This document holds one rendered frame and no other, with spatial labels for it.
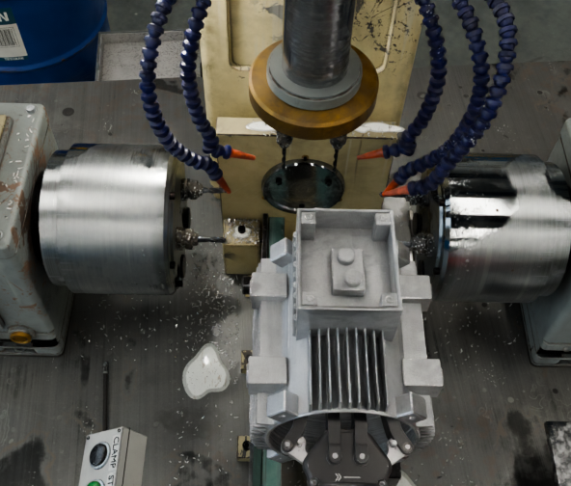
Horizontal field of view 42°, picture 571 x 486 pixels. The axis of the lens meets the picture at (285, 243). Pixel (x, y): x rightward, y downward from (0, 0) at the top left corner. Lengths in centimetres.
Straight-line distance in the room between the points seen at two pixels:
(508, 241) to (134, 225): 57
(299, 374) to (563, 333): 72
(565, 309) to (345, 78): 55
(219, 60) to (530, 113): 84
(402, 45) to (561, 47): 212
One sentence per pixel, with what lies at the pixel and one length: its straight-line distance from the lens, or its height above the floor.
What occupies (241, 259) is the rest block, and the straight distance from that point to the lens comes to 141.
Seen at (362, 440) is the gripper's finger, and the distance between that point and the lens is 72.
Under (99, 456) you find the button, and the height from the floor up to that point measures 108.
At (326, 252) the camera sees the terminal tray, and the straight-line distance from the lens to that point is 77.
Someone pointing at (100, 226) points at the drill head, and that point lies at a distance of 114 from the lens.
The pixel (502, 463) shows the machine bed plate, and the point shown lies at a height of 80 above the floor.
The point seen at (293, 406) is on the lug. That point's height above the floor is 138.
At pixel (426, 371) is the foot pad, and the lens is 76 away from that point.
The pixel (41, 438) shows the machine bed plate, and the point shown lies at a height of 80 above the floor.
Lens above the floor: 205
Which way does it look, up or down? 56 degrees down
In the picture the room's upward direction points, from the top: 3 degrees clockwise
